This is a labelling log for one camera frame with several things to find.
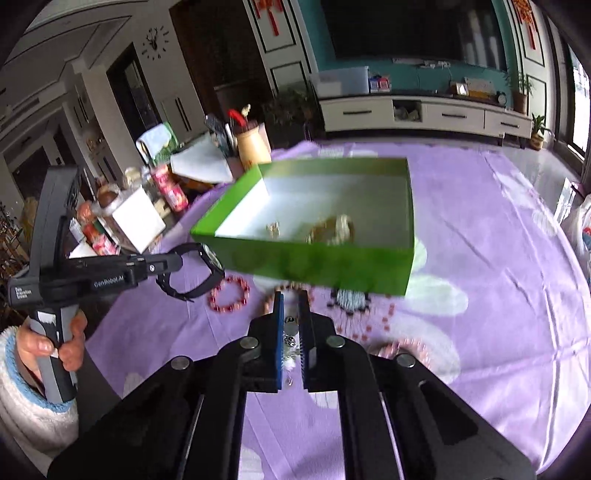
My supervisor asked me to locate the purple floral tablecloth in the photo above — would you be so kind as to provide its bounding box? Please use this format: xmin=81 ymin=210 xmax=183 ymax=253
xmin=85 ymin=141 xmax=591 ymax=480

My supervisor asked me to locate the potted plant in brown pot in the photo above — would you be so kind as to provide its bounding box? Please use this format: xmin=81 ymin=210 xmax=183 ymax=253
xmin=507 ymin=71 xmax=534 ymax=114

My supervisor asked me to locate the person's left hand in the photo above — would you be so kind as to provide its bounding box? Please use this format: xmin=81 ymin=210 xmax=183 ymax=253
xmin=16 ymin=309 xmax=88 ymax=384

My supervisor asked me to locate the green cardboard box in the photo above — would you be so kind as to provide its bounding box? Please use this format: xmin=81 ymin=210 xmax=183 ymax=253
xmin=190 ymin=158 xmax=415 ymax=297

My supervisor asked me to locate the silver bangle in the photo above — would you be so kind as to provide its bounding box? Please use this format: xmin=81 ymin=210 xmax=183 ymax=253
xmin=306 ymin=220 xmax=345 ymax=246

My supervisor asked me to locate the white wrist watch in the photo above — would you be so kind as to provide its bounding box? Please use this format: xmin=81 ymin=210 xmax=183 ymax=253
xmin=330 ymin=213 xmax=357 ymax=244

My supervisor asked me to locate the person's left forearm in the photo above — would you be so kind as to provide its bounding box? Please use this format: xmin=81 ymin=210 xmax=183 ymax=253
xmin=0 ymin=325 xmax=80 ymax=462

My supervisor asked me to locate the dark leafy floor plant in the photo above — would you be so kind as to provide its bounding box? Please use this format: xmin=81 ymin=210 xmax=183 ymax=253
xmin=262 ymin=84 xmax=320 ymax=145

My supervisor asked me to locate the cream bottle with brown lid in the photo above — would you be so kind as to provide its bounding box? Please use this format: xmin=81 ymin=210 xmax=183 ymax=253
xmin=228 ymin=108 xmax=272 ymax=172

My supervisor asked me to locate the red bead bracelet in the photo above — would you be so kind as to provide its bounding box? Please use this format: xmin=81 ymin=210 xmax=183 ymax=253
xmin=208 ymin=274 xmax=251 ymax=315

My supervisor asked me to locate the pink bead bracelet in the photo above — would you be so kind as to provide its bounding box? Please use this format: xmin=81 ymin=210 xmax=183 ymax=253
xmin=378 ymin=338 xmax=431 ymax=370

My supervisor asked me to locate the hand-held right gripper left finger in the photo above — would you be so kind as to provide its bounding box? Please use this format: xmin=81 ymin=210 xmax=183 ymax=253
xmin=46 ymin=292 xmax=284 ymax=480

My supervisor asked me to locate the white television cabinet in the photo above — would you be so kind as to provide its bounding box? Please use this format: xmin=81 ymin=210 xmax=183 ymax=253
xmin=318 ymin=90 xmax=534 ymax=140

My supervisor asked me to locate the clear storage bin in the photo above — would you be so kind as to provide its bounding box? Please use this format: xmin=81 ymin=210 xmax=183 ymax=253
xmin=311 ymin=66 xmax=370 ymax=99

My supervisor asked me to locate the white square box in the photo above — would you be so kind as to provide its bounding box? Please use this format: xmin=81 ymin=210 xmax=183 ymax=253
xmin=112 ymin=186 xmax=167 ymax=253

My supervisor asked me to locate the red wall decoration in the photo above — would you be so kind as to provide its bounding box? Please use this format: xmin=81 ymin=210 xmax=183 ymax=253
xmin=514 ymin=0 xmax=539 ymax=50
xmin=253 ymin=0 xmax=283 ymax=36

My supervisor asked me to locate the black remote control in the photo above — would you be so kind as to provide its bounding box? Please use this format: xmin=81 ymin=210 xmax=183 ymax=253
xmin=204 ymin=114 xmax=230 ymax=155

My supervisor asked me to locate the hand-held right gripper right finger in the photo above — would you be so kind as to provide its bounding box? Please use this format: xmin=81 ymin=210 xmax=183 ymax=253
xmin=298 ymin=290 xmax=539 ymax=480

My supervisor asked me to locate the yellow desk calendar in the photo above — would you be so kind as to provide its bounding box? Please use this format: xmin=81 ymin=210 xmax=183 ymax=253
xmin=463 ymin=78 xmax=496 ymax=100

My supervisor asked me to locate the wall clock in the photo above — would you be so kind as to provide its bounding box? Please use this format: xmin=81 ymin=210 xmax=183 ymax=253
xmin=141 ymin=25 xmax=170 ymax=59

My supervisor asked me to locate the small potted floor plant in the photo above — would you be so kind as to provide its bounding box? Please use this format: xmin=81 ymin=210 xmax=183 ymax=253
xmin=527 ymin=114 xmax=553 ymax=151

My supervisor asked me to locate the wooden bead bracelet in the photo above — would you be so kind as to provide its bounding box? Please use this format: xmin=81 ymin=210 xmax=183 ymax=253
xmin=263 ymin=281 xmax=315 ymax=320

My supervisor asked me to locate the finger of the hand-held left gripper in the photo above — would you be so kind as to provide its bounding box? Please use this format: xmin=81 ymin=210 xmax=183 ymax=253
xmin=131 ymin=255 xmax=184 ymax=283

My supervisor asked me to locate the black wrist watch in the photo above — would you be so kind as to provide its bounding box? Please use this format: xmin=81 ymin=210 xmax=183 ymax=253
xmin=156 ymin=242 xmax=227 ymax=302

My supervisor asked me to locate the television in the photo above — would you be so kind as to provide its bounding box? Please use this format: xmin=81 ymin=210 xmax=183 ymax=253
xmin=320 ymin=0 xmax=507 ymax=71

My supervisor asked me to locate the metal charm pendant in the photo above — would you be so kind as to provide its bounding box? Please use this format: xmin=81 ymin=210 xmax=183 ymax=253
xmin=283 ymin=316 xmax=304 ymax=385

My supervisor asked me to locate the white plastic bag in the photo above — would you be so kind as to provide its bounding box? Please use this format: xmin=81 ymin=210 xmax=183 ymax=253
xmin=560 ymin=194 xmax=591 ymax=271

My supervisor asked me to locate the white paper sheet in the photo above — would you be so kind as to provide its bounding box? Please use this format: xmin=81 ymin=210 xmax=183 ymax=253
xmin=170 ymin=137 xmax=235 ymax=184

